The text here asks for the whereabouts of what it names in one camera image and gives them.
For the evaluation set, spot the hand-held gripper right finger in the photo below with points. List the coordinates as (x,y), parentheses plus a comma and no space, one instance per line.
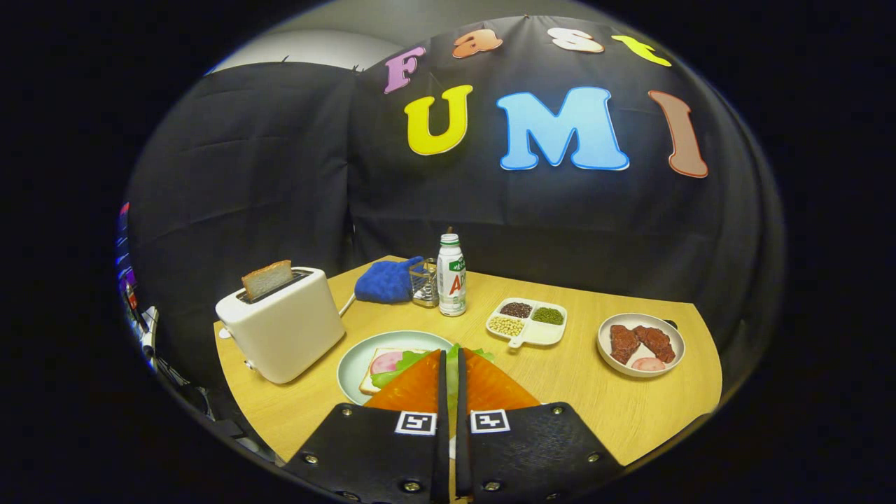
(462,455)

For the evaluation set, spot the blue cloth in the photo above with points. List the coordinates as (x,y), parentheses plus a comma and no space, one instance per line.
(385,283)

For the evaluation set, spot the white bread slice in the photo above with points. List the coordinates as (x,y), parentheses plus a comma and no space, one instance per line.
(365,383)

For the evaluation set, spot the white meat plate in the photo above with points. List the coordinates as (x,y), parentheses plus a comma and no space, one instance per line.
(673,365)

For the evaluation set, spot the divided white bean dish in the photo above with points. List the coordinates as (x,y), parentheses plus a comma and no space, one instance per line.
(535,334)

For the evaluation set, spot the black backdrop cloth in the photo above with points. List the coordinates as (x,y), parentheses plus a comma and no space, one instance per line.
(266,196)

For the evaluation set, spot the toasted bread slice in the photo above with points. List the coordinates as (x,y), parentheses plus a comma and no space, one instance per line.
(267,278)

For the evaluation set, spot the pink ham slice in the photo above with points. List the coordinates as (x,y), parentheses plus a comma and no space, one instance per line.
(647,364)
(386,362)

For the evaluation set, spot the pale green plate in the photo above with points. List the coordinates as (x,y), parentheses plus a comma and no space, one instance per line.
(357,357)

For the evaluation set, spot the white toaster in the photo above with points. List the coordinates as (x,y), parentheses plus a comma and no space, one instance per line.
(287,329)

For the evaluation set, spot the green lettuce leaf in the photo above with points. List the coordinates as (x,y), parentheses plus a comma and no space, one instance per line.
(402,365)

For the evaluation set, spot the metal chopstick holder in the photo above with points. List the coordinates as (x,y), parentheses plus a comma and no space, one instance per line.
(423,287)

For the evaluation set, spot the white drink bottle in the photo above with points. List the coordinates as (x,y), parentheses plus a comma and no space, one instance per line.
(451,280)

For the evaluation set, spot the large brown meat piece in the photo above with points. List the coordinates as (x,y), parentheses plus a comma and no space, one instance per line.
(623,343)

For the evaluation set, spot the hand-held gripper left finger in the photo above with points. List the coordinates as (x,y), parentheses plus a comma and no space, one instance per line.
(443,455)

